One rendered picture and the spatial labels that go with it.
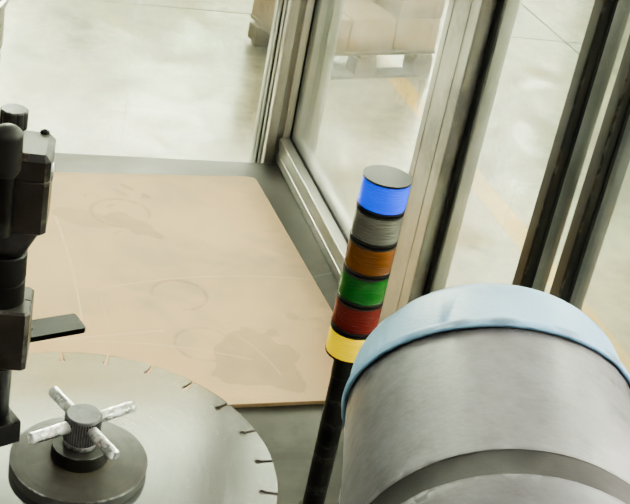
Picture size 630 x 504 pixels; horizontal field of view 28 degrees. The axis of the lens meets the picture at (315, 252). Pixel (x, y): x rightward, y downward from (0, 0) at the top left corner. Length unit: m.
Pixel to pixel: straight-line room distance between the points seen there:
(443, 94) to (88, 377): 0.55
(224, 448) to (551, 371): 0.67
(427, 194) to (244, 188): 0.56
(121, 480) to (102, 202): 0.90
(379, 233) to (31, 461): 0.36
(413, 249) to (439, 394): 1.08
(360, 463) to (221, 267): 1.32
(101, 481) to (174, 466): 0.07
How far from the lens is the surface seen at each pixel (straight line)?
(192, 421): 1.12
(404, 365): 0.47
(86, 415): 1.02
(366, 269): 1.15
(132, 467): 1.04
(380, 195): 1.11
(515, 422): 0.42
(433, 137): 1.48
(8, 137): 0.81
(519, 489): 0.39
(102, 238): 1.79
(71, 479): 1.03
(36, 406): 1.12
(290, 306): 1.69
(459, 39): 1.43
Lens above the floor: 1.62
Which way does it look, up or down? 28 degrees down
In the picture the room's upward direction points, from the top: 11 degrees clockwise
